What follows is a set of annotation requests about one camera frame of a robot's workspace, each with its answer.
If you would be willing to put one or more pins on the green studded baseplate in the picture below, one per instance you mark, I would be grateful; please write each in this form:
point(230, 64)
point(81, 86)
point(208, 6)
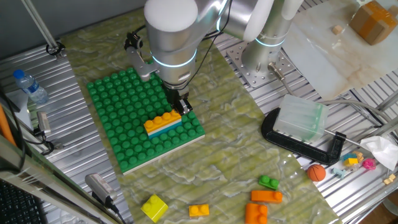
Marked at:
point(124, 124)

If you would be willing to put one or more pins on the lime yellow square brick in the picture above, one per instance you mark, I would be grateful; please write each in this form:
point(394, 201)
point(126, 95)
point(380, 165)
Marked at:
point(154, 209)

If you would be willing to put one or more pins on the light blue small toy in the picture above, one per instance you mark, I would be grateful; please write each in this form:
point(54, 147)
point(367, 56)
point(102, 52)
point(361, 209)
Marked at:
point(338, 172)

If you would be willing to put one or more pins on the small gray camera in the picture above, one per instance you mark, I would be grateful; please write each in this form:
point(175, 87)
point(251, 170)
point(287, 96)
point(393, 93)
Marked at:
point(43, 123)

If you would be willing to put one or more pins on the metal tripod pole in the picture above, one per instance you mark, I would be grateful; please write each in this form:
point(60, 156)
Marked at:
point(40, 26)

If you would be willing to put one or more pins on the white crumpled tissue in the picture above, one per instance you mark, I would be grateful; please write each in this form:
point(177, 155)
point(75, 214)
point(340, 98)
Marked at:
point(381, 151)

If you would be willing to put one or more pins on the green marble pattern mat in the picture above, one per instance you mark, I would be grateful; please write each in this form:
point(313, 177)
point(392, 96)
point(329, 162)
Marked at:
point(233, 149)

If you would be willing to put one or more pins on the clear water bottle blue cap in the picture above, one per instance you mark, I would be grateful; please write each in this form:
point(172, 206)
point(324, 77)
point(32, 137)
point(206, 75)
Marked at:
point(31, 87)

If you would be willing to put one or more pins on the tan small block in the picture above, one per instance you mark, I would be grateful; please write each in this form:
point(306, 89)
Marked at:
point(359, 155)

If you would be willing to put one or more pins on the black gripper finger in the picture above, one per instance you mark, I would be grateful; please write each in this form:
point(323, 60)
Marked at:
point(186, 105)
point(175, 104)

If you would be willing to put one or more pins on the white four-stud brick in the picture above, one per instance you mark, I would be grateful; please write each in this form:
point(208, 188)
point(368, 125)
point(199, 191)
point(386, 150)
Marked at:
point(164, 129)

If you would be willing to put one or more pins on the orange pole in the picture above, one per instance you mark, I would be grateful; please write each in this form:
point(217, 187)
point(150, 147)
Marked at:
point(6, 127)

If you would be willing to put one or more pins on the small wooden cube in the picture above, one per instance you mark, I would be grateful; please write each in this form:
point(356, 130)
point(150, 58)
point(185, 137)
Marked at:
point(337, 30)

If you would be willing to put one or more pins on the aluminium arm base plate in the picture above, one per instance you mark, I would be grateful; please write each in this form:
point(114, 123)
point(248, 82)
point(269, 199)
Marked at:
point(245, 68)

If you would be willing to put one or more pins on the white marble pattern sheet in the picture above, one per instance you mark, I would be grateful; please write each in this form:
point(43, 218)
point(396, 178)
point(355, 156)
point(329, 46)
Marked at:
point(326, 62)

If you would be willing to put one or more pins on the yellow small block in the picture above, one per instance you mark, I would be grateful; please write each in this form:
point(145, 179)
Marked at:
point(350, 161)

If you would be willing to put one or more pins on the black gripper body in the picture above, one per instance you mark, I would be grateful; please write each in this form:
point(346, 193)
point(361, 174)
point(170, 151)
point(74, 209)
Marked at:
point(175, 91)

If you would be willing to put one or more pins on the small wooden piece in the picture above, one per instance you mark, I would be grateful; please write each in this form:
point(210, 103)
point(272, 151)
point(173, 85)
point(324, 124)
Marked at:
point(389, 179)

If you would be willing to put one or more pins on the amber two-stud brick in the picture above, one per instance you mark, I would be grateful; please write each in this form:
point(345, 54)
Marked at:
point(199, 211)

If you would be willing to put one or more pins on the translucent plastic box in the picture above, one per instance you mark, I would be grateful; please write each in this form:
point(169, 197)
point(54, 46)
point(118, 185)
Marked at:
point(300, 118)

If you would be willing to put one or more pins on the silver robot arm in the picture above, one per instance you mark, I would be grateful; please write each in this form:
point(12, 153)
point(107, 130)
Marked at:
point(171, 31)

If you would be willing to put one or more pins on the amber four-stud brick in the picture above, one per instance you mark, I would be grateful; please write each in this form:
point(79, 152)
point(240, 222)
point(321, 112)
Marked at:
point(161, 121)

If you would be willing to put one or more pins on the brown cardboard box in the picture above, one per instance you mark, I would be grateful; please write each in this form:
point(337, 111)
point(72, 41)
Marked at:
point(373, 21)

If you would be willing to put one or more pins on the orange long brick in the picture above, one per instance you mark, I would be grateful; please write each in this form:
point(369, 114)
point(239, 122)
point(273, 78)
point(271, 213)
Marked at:
point(265, 197)

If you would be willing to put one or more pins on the metal frame bar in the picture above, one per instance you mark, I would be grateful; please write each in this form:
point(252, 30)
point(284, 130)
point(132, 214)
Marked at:
point(46, 180)

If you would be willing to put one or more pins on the teal small block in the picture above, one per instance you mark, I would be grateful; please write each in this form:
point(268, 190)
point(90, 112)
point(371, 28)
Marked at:
point(348, 155)

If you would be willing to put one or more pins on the black C-clamp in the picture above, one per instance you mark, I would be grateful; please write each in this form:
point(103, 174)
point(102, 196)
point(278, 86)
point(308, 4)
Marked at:
point(298, 149)

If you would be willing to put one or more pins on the large wooden cube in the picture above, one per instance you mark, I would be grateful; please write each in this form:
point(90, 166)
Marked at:
point(393, 10)

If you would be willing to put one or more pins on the pink small toy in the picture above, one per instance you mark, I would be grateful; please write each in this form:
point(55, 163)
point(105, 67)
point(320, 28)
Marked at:
point(369, 164)

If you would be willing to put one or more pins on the orange square brick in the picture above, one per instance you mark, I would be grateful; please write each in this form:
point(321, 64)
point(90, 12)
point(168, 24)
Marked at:
point(256, 214)

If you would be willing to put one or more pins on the gray camera with label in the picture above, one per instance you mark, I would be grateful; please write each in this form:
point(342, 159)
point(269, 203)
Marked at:
point(100, 186)

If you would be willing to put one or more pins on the gray wrist camera bracket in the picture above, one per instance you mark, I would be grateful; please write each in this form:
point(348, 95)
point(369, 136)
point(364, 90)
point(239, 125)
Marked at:
point(140, 65)

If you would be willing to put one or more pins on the black keyboard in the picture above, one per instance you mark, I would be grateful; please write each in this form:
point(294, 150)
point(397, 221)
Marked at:
point(17, 205)

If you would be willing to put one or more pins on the small basketball toy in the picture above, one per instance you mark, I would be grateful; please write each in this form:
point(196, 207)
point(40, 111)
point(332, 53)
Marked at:
point(316, 173)

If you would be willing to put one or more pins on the green two-stud brick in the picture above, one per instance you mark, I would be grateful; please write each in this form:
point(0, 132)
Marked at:
point(269, 183)

